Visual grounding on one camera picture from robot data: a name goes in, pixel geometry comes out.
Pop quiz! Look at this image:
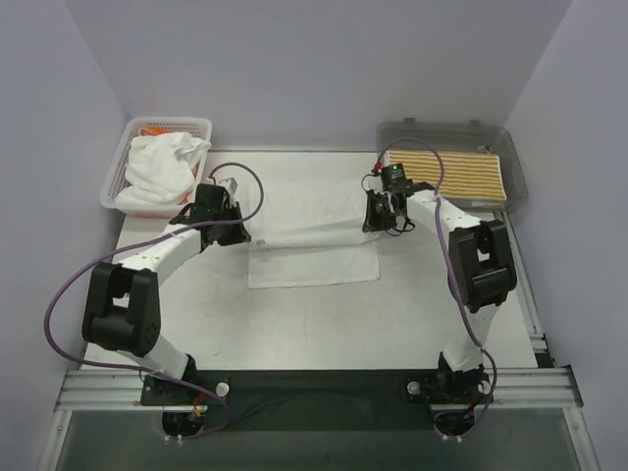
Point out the yellow striped folded towel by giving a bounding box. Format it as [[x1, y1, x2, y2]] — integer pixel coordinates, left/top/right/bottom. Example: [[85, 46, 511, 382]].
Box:
[[384, 150, 506, 202]]

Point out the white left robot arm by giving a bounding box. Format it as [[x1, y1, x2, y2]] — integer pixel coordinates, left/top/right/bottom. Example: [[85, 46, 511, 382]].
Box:
[[81, 178, 250, 383]]

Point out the white crumpled towels pile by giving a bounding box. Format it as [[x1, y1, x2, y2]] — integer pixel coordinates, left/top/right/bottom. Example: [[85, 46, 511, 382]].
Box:
[[115, 132, 211, 206]]

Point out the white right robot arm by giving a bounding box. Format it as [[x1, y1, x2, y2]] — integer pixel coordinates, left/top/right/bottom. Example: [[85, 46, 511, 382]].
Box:
[[362, 163, 517, 373]]

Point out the white terry towel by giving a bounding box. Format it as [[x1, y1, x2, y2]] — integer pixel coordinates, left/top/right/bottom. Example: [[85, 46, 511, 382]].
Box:
[[246, 179, 380, 289]]

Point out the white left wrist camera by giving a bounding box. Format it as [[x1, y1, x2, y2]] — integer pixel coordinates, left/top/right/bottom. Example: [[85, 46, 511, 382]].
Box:
[[218, 178, 238, 197]]

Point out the white plastic mesh basket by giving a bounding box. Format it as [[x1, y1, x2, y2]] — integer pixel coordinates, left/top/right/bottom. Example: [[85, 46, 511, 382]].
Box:
[[99, 117, 212, 218]]

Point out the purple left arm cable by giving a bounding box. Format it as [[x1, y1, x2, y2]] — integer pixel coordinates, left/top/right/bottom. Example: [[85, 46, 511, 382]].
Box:
[[42, 161, 265, 441]]

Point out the orange cloth in basket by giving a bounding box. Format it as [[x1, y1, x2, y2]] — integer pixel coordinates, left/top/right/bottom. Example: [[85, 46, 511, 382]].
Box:
[[136, 126, 170, 136]]

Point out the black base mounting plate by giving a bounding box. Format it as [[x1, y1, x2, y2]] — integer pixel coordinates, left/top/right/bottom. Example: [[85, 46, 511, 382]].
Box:
[[139, 369, 493, 435]]

